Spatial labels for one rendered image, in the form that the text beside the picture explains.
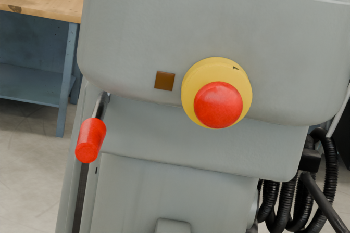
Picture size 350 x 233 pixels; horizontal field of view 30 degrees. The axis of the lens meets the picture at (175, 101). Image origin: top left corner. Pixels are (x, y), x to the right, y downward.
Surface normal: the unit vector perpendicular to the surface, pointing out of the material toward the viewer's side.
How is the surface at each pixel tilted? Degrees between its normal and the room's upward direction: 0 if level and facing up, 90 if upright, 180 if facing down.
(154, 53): 90
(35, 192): 0
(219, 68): 90
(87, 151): 90
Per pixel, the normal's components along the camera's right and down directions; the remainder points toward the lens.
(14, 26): 0.00, 0.35
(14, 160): 0.18, -0.92
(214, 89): -0.09, -0.22
